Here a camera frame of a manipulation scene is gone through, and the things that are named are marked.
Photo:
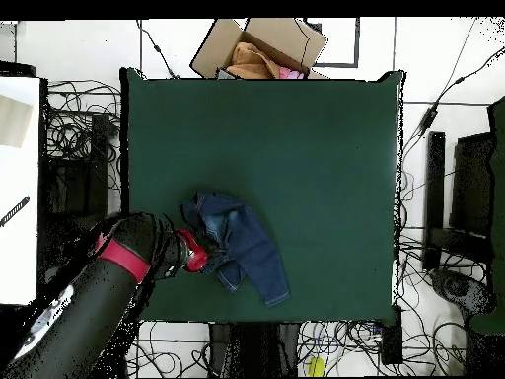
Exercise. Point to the blue denim jeans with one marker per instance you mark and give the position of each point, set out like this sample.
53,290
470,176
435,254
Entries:
248,244

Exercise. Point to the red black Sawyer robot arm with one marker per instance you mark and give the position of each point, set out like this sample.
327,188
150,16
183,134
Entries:
90,308

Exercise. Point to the black flat panel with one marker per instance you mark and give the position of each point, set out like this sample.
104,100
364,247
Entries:
471,185

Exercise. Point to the black metal stand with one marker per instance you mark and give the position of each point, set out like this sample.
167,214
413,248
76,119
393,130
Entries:
98,158

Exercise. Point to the dark green table cloth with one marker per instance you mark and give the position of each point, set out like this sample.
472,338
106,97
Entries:
315,158

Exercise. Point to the yellow ball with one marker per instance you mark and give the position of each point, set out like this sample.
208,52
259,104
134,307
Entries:
315,367

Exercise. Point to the white desk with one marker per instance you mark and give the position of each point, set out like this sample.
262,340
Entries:
19,256

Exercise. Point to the grey cloth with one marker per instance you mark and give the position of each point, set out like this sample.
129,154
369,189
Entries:
225,74

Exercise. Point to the black ribbed strip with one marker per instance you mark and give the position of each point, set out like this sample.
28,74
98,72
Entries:
15,210

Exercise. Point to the orange towel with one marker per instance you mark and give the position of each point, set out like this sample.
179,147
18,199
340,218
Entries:
248,63

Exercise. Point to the pink cloth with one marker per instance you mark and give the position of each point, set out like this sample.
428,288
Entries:
290,74

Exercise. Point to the black power strip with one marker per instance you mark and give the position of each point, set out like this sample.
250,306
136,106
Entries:
391,343

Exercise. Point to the brown cardboard box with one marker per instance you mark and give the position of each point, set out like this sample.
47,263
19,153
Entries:
213,51

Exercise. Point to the beige box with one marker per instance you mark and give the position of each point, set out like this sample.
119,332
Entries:
14,122

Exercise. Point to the black upright bar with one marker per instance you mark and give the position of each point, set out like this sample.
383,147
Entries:
435,189

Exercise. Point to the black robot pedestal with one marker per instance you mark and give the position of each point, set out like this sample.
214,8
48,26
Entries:
252,351

